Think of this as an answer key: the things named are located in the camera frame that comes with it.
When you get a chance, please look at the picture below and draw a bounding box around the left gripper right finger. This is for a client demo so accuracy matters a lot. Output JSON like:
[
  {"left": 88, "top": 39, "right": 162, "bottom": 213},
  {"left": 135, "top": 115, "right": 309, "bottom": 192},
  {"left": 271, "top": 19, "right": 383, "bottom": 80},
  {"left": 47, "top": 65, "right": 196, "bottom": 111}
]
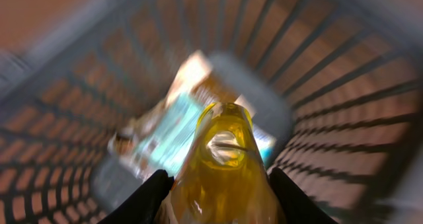
[{"left": 269, "top": 168, "right": 337, "bottom": 224}]

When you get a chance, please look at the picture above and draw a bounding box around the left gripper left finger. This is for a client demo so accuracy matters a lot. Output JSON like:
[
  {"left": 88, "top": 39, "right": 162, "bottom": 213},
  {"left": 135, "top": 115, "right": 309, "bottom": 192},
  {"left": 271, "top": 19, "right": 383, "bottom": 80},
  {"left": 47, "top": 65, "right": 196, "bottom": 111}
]
[{"left": 98, "top": 169, "right": 174, "bottom": 224}]

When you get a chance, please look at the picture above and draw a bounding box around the teal tissue pack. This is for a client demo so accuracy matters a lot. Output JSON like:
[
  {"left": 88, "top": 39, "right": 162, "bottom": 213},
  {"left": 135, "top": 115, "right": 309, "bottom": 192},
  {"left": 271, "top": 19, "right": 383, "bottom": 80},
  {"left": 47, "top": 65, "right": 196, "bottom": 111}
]
[{"left": 132, "top": 91, "right": 277, "bottom": 178}]

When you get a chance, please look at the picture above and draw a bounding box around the yellow dish soap bottle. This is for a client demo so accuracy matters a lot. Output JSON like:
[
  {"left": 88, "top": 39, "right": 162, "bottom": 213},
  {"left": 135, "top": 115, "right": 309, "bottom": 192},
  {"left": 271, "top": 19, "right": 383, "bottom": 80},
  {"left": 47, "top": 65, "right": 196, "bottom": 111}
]
[{"left": 156, "top": 102, "right": 287, "bottom": 223}]

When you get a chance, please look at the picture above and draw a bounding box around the brown white snack bag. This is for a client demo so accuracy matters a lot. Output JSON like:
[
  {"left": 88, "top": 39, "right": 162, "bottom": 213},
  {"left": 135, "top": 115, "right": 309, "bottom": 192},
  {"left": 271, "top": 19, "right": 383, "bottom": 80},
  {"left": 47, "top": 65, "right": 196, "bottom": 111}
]
[{"left": 108, "top": 51, "right": 256, "bottom": 180}]

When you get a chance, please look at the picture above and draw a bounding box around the grey plastic shopping basket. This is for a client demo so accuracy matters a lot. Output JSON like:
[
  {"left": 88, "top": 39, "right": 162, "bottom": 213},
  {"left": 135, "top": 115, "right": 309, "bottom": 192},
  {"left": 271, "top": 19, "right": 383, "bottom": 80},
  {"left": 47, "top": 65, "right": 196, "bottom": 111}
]
[{"left": 1, "top": 0, "right": 422, "bottom": 223}]

